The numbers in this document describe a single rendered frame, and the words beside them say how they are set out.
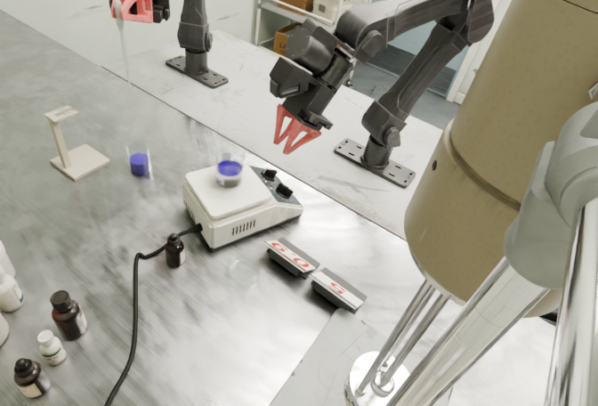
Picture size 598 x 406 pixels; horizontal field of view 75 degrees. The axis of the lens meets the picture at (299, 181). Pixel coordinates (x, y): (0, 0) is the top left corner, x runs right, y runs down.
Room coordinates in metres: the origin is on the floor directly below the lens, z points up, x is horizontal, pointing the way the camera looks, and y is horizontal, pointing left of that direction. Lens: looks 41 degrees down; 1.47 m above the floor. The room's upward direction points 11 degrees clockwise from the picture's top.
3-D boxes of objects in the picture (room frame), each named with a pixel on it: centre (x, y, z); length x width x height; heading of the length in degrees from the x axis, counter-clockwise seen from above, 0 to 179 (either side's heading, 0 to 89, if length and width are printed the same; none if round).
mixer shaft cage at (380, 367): (0.18, -0.12, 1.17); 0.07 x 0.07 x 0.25
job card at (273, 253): (0.44, -0.01, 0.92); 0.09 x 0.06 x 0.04; 61
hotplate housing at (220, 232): (0.53, 0.10, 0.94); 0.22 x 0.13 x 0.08; 132
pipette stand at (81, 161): (0.58, 0.45, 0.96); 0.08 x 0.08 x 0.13; 64
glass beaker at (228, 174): (0.52, 0.12, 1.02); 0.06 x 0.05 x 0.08; 58
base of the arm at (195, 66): (1.05, 0.36, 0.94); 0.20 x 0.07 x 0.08; 63
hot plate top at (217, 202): (0.51, 0.12, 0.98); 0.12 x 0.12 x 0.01; 42
